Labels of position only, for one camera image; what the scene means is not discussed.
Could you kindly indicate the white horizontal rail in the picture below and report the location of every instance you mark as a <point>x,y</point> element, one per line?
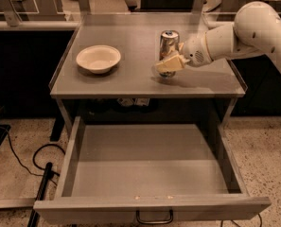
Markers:
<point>40,25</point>

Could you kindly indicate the black floor bar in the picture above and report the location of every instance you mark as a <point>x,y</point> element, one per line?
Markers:
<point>40,194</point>

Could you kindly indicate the black drawer handle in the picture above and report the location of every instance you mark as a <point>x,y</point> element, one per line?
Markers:
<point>154,218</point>

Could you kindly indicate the redbull can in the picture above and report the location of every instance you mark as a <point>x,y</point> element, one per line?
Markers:
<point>169,41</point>

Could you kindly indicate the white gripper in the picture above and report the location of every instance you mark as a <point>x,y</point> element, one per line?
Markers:
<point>194,52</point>

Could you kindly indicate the white paper bowl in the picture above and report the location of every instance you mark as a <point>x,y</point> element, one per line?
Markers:
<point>98,59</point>

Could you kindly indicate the grey open top drawer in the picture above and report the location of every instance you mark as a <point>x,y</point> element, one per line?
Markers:
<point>111,171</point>

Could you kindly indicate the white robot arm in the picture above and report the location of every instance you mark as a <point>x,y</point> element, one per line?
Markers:
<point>256,30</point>

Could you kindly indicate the grey cabinet table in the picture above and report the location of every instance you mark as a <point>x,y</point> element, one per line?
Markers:
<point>137,37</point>

